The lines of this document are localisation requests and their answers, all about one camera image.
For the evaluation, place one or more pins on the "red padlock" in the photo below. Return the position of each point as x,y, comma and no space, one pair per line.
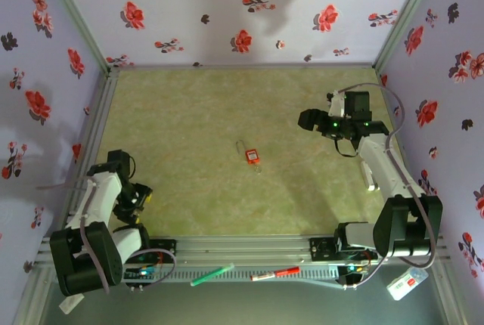
252,156

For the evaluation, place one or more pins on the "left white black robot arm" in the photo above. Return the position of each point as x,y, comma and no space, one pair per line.
102,196

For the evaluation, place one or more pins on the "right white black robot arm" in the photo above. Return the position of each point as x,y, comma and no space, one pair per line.
389,174

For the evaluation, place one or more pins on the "green marker pen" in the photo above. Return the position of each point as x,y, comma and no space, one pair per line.
211,274

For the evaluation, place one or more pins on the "small white card packet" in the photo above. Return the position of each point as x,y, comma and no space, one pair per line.
70,305

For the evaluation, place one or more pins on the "red white marker pen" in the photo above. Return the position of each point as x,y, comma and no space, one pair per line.
276,273

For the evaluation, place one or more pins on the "white box with red label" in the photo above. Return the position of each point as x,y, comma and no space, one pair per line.
406,285

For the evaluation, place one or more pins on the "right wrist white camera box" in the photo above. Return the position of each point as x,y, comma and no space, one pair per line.
336,106

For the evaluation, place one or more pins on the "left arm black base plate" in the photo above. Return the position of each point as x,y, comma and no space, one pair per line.
166,249

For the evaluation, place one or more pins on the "aluminium side rail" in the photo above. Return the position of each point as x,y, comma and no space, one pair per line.
102,113

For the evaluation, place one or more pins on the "aluminium frame rail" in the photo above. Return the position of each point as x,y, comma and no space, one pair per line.
242,251

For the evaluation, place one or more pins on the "aluminium corner post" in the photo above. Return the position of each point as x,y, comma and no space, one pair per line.
404,19
78,19

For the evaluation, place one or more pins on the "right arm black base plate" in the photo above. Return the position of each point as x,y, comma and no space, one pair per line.
321,249

